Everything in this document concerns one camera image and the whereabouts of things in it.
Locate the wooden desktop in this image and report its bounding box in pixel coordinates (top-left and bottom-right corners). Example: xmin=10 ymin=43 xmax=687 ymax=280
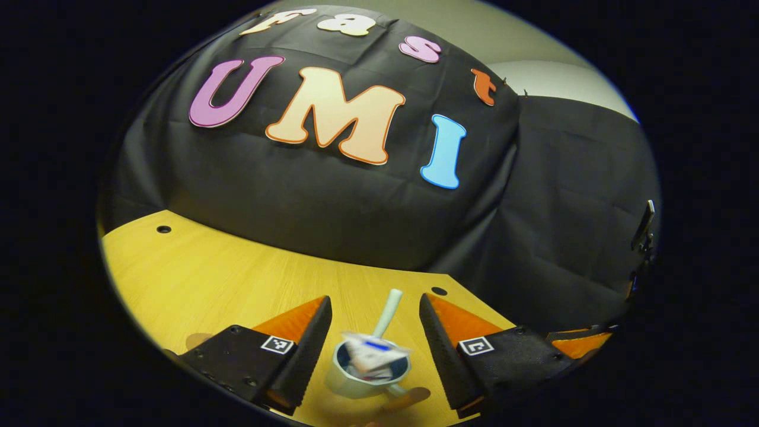
xmin=101 ymin=209 xmax=516 ymax=427

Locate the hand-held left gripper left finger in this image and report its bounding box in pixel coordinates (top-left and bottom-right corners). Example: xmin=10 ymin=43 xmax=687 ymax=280
xmin=178 ymin=295 xmax=333 ymax=416

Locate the black backdrop cloth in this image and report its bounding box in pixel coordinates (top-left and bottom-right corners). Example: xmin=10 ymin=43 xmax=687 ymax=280
xmin=98 ymin=5 xmax=662 ymax=339

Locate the pale blue cup wooden handle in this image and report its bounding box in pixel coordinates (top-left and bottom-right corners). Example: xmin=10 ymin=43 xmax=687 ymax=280
xmin=325 ymin=338 xmax=430 ymax=411

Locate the pale green toothbrush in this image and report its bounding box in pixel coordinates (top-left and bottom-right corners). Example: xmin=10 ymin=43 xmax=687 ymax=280
xmin=372 ymin=289 xmax=403 ymax=339

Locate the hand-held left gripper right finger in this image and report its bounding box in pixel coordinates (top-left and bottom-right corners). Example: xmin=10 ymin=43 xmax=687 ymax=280
xmin=419 ymin=293 xmax=575 ymax=419

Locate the white toothpaste tube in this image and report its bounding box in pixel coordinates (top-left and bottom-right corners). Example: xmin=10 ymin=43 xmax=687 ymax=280
xmin=343 ymin=332 xmax=410 ymax=381

